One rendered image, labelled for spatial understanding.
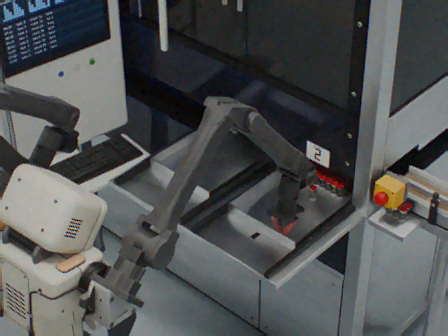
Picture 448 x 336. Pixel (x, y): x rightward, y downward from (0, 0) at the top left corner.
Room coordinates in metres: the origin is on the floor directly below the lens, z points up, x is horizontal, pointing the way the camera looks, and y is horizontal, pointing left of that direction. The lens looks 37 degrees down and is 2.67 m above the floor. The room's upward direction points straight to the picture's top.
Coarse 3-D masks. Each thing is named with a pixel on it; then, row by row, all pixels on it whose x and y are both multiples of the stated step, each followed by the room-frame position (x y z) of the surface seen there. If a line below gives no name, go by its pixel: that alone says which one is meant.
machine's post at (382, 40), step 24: (384, 0) 2.11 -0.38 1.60; (384, 24) 2.11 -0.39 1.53; (384, 48) 2.11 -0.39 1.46; (384, 72) 2.11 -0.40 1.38; (384, 96) 2.12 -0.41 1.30; (360, 120) 2.14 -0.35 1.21; (384, 120) 2.13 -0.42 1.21; (360, 144) 2.13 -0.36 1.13; (384, 144) 2.14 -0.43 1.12; (360, 168) 2.13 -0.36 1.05; (360, 192) 2.12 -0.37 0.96; (360, 240) 2.11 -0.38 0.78; (360, 264) 2.11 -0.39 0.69; (360, 288) 2.11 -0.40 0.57; (360, 312) 2.13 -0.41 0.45
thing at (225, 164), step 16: (176, 144) 2.44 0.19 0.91; (224, 144) 2.48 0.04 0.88; (240, 144) 2.48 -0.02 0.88; (160, 160) 2.39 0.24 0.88; (176, 160) 2.39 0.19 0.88; (224, 160) 2.39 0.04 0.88; (240, 160) 2.39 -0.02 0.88; (256, 160) 2.35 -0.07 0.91; (208, 176) 2.30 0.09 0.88; (224, 176) 2.30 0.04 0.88; (208, 192) 2.18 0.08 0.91
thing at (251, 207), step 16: (272, 176) 2.27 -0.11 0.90; (256, 192) 2.22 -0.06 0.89; (272, 192) 2.22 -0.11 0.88; (304, 192) 2.22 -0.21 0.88; (320, 192) 2.22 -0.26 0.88; (352, 192) 2.22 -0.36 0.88; (240, 208) 2.15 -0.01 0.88; (256, 208) 2.15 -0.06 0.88; (320, 208) 2.14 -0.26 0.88; (336, 208) 2.12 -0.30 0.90; (256, 224) 2.05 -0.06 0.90; (272, 224) 2.07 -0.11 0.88; (304, 224) 2.07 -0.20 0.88; (320, 224) 2.04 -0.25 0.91; (288, 240) 1.97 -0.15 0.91; (304, 240) 1.99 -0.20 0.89
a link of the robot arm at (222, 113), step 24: (216, 120) 1.76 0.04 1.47; (240, 120) 1.79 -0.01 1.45; (192, 144) 1.73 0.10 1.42; (216, 144) 1.74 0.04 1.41; (192, 168) 1.68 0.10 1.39; (168, 192) 1.65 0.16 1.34; (192, 192) 1.67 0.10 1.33; (144, 216) 1.63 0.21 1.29; (168, 216) 1.61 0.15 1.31; (168, 240) 1.57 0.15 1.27; (168, 264) 1.56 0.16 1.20
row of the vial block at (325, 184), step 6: (318, 174) 2.25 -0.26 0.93; (318, 180) 2.25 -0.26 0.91; (324, 180) 2.23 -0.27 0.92; (330, 180) 2.22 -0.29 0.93; (318, 186) 2.25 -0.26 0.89; (324, 186) 2.23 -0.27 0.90; (330, 186) 2.22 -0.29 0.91; (336, 186) 2.20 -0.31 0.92; (342, 186) 2.19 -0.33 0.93; (330, 192) 2.21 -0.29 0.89; (336, 192) 2.20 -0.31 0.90; (342, 192) 2.19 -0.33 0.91; (342, 198) 2.19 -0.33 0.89
